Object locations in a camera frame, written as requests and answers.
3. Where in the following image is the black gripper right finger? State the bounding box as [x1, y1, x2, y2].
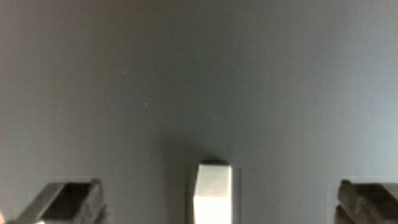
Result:
[334, 180, 398, 224]

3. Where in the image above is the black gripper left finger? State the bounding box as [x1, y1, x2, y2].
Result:
[14, 179, 110, 224]

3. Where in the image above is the white table leg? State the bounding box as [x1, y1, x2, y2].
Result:
[192, 161, 233, 224]

